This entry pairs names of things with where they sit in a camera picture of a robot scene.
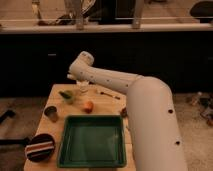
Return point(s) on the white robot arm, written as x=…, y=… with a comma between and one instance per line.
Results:
x=154, y=131

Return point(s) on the white paper cup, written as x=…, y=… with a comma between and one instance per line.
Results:
x=82, y=86

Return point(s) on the small metal cup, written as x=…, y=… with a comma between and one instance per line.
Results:
x=51, y=113

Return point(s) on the small orange fruit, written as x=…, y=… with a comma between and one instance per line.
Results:
x=88, y=106

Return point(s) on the brown grape bunch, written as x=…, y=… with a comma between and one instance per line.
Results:
x=123, y=112

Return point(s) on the green plastic tray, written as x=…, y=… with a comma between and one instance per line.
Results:
x=94, y=141

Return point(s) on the striped round box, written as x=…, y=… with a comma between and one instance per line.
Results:
x=40, y=148

